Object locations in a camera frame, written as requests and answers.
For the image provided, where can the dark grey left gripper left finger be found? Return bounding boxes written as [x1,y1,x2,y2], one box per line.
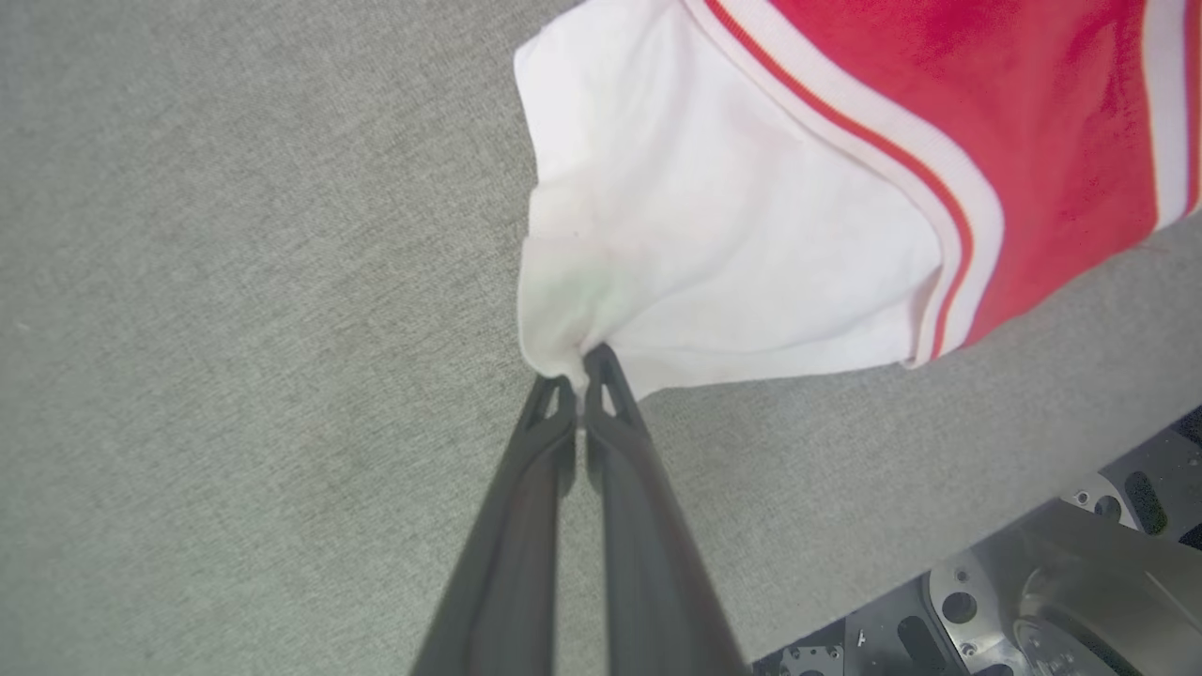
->
[410,374,578,676]

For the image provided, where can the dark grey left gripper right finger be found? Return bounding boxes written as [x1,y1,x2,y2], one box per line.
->
[582,343,752,676]

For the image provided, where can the red and white jersey shirt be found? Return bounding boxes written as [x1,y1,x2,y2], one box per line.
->
[514,0,1202,400]

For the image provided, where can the metal robot wheeled base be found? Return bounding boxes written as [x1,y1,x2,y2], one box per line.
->
[751,404,1202,676]

